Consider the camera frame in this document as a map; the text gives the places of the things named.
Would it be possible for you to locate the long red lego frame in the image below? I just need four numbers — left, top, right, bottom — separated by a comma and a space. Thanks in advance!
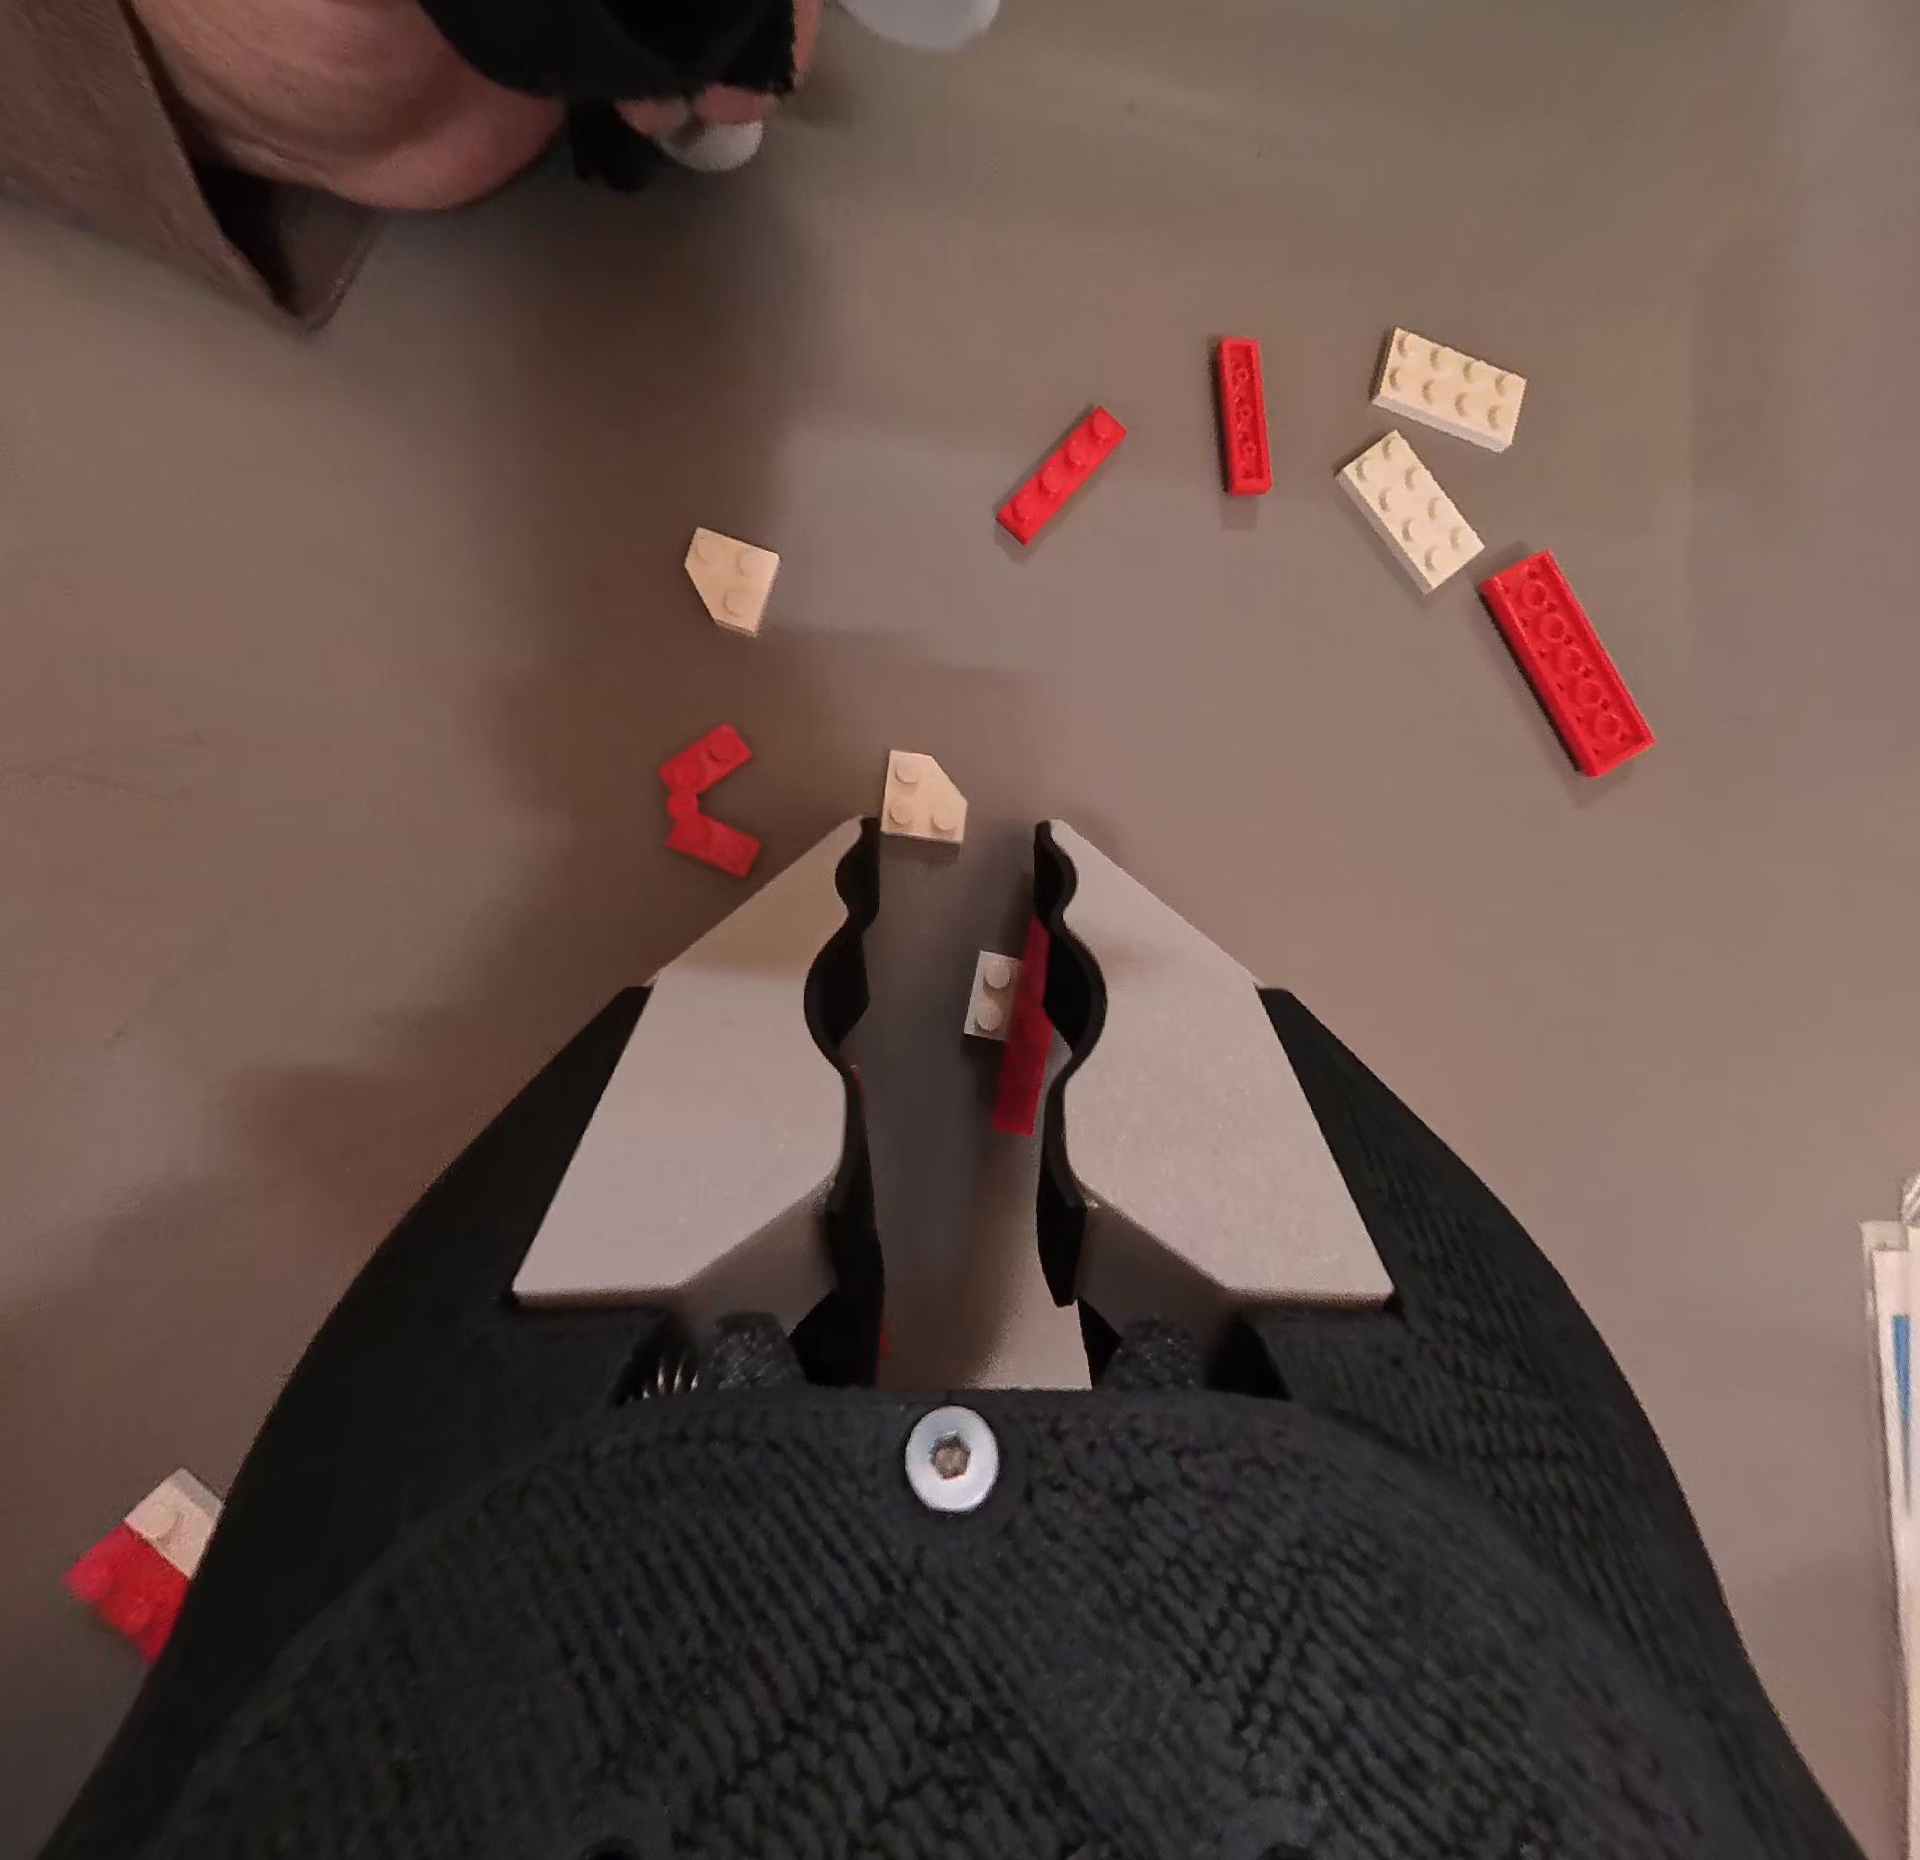
62, 1465, 225, 1664

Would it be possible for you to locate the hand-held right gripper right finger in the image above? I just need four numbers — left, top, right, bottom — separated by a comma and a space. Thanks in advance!
1033, 817, 1399, 1313

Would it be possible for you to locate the person's left hand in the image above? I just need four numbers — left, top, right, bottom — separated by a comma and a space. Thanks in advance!
98, 0, 829, 215

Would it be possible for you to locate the red angled lego piece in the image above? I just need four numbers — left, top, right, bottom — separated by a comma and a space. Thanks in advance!
654, 720, 763, 879

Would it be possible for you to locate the white lego wedge plate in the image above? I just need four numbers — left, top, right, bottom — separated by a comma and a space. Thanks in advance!
879, 747, 971, 847
683, 527, 783, 642

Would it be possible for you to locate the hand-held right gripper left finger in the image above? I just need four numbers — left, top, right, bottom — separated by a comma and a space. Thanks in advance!
511, 815, 888, 1351

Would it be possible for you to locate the small red lego plate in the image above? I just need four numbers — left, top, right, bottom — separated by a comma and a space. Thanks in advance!
1211, 334, 1274, 497
995, 404, 1130, 549

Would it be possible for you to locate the red and white lego strip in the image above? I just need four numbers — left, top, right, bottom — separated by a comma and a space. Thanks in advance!
963, 910, 1055, 1139

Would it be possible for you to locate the wide red lego plate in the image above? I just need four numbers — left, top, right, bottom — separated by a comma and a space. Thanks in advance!
1477, 545, 1659, 778

